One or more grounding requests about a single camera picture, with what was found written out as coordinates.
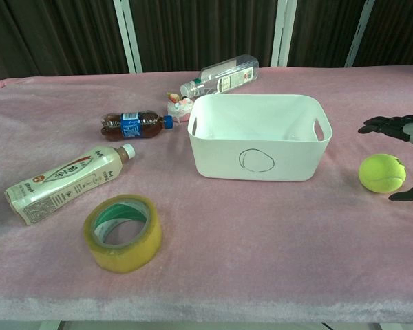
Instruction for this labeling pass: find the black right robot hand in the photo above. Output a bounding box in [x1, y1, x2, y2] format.
[357, 115, 413, 202]

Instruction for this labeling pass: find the yellow tennis ball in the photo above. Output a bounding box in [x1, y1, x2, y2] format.
[358, 153, 407, 194]

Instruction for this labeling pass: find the white plastic storage basket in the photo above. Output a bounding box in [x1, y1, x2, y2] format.
[187, 93, 333, 182]

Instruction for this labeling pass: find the clear empty plastic bottle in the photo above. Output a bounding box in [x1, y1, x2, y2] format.
[180, 54, 260, 100]

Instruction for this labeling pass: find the pink plush table cloth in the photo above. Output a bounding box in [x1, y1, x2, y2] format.
[0, 65, 413, 324]

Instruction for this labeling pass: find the dark pleated curtain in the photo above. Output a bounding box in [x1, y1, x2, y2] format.
[0, 0, 413, 93]

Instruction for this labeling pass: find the small brown cola bottle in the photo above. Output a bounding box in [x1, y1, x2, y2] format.
[100, 110, 175, 142]

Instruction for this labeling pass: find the yellow packing tape roll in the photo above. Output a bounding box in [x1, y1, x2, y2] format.
[82, 194, 163, 274]

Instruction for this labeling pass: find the beige milk tea bottle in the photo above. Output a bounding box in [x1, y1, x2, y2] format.
[4, 143, 136, 226]

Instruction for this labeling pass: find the white metal frame post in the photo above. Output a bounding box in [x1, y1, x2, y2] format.
[270, 0, 298, 67]
[114, 0, 142, 74]
[343, 0, 377, 68]

